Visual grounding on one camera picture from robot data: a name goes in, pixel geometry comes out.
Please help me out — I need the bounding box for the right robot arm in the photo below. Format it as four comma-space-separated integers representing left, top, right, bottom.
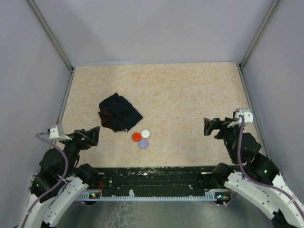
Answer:
200, 116, 304, 228

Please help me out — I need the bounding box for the white cable duct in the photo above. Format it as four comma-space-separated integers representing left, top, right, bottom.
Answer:
75, 190, 217, 202

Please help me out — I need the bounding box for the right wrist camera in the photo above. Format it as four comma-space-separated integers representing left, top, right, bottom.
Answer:
228, 108, 253, 128

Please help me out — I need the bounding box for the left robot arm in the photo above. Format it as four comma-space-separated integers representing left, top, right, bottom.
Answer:
19, 124, 100, 228

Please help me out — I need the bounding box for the white charging case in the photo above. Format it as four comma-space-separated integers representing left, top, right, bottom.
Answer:
141, 129, 151, 139

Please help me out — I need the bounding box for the aluminium frame post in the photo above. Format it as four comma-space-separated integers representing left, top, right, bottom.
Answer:
25, 0, 74, 72
238, 0, 281, 70

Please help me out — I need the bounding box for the dark navy cloth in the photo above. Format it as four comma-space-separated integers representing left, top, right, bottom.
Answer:
98, 93, 143, 132

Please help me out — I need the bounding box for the right aluminium frame post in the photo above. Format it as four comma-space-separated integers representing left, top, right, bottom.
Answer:
238, 0, 281, 70

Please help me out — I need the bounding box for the purple charging case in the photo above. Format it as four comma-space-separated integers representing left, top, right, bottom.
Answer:
138, 139, 149, 149

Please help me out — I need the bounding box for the left aluminium frame post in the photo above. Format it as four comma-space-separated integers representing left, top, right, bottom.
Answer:
25, 0, 74, 72

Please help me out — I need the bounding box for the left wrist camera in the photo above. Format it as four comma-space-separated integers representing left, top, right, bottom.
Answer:
48, 123, 72, 141

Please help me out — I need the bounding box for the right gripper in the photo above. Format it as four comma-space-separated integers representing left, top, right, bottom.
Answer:
204, 116, 243, 163

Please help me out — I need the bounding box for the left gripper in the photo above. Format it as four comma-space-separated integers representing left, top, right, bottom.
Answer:
59, 126, 100, 176

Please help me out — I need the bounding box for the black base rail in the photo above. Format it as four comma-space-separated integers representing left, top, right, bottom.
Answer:
45, 163, 271, 198

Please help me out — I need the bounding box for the orange charging case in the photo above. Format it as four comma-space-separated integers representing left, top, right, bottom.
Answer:
132, 132, 142, 142

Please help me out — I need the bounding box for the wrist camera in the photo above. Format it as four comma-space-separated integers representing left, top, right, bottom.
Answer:
48, 123, 72, 141
228, 108, 253, 128

